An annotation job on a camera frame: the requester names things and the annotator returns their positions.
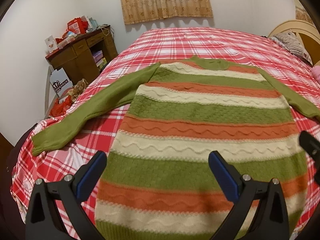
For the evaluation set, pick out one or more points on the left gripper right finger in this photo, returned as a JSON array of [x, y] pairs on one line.
[[270, 220]]

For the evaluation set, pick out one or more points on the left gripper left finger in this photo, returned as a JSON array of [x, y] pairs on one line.
[[43, 220]]

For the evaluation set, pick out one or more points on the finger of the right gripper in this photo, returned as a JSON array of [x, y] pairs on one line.
[[311, 146]]

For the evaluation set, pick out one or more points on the green orange cream striped sweater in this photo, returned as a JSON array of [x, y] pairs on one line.
[[157, 183]]

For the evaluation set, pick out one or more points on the pink folded blanket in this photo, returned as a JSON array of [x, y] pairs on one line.
[[315, 71]]

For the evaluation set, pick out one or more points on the striped grey pillow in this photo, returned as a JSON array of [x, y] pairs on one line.
[[290, 42]]

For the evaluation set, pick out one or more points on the cream wooden headboard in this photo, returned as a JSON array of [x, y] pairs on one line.
[[305, 32]]

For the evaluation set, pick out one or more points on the red bag beside bed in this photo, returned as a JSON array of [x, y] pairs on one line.
[[60, 109]]

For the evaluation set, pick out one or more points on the beige curtain at headboard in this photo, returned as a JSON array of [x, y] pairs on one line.
[[301, 13]]

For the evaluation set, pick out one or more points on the white box with black logo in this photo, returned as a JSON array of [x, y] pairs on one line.
[[60, 81]]

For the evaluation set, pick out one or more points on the dark brown wooden desk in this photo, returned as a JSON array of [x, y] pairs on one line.
[[76, 58]]

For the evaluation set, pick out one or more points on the white card with orange print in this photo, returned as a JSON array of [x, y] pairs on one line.
[[51, 44]]

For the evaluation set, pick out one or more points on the red gift box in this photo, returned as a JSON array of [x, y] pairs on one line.
[[77, 26]]

